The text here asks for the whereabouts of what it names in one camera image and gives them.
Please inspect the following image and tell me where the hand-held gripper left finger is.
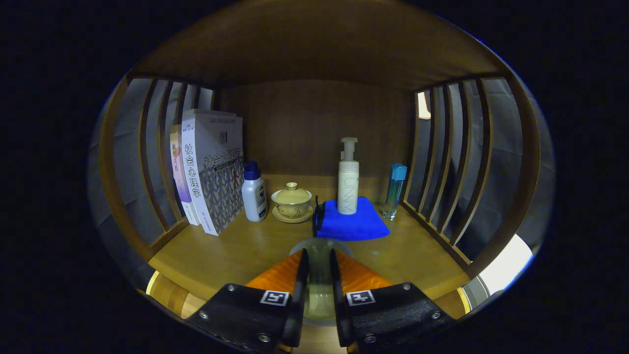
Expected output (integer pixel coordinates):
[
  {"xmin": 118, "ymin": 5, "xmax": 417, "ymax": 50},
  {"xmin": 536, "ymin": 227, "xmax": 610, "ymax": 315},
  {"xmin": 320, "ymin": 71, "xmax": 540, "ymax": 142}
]
[{"xmin": 184, "ymin": 248, "xmax": 310, "ymax": 352}]

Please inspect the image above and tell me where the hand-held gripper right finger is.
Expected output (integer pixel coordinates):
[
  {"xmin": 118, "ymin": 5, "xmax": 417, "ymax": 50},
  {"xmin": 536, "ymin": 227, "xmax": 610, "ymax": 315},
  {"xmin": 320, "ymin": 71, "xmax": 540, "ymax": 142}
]
[{"xmin": 329, "ymin": 248, "xmax": 457, "ymax": 352}]

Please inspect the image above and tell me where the green ceramic cup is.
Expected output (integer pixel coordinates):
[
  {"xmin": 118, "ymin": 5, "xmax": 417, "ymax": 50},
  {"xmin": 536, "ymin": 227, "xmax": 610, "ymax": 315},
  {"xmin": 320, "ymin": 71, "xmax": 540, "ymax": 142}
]
[{"xmin": 289, "ymin": 238, "xmax": 354, "ymax": 326}]

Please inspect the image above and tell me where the wooden countertop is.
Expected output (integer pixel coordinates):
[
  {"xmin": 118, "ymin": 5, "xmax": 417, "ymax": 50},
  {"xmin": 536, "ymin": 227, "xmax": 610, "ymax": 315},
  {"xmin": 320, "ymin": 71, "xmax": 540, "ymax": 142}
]
[{"xmin": 147, "ymin": 173, "xmax": 472, "ymax": 320}]

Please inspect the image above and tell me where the white filing cabinet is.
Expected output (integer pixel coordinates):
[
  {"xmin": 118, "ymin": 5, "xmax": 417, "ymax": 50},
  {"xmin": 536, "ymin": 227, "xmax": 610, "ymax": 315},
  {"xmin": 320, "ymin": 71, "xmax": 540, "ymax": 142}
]
[{"xmin": 462, "ymin": 234, "xmax": 535, "ymax": 313}]

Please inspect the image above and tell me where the wooden cabinet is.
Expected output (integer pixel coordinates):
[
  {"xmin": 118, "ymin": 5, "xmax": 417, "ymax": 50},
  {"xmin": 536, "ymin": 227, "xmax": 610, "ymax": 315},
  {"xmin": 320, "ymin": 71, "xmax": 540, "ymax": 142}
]
[{"xmin": 88, "ymin": 0, "xmax": 556, "ymax": 340}]

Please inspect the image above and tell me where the blue cloth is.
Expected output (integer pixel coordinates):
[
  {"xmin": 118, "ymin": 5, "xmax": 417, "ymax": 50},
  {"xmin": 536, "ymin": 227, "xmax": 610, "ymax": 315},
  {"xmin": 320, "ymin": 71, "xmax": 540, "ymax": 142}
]
[{"xmin": 313, "ymin": 196, "xmax": 391, "ymax": 241}]

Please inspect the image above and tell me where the yellow lidded tea bowl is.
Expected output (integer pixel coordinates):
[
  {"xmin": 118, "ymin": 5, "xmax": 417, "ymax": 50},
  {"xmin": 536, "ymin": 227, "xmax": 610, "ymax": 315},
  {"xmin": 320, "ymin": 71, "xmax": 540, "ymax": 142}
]
[{"xmin": 271, "ymin": 182, "xmax": 314, "ymax": 224}]

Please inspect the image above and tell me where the white bottle dark blue cap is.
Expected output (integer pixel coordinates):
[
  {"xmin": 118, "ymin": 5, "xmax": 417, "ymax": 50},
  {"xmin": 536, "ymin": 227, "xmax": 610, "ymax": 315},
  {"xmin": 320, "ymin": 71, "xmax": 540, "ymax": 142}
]
[{"xmin": 241, "ymin": 161, "xmax": 268, "ymax": 223}]

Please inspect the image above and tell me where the white pump bottle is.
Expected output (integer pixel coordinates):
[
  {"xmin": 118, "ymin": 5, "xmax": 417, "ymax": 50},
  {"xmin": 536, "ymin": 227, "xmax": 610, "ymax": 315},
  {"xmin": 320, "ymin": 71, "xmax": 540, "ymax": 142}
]
[{"xmin": 337, "ymin": 137, "xmax": 360, "ymax": 215}]

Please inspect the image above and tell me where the clear bottle light blue cap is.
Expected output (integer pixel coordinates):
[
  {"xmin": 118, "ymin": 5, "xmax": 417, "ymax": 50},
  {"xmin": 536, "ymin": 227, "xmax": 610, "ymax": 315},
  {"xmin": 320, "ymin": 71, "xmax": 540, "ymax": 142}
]
[{"xmin": 382, "ymin": 163, "xmax": 407, "ymax": 220}]

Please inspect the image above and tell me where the white patterned book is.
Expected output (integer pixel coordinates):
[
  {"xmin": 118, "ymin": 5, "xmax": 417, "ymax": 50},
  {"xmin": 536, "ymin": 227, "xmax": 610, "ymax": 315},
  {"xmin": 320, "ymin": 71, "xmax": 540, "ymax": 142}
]
[{"xmin": 181, "ymin": 114, "xmax": 245, "ymax": 236}]

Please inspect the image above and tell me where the purple book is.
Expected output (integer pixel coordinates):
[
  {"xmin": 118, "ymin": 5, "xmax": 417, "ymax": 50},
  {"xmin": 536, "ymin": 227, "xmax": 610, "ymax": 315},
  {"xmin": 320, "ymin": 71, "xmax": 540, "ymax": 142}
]
[{"xmin": 170, "ymin": 124, "xmax": 201, "ymax": 227}]

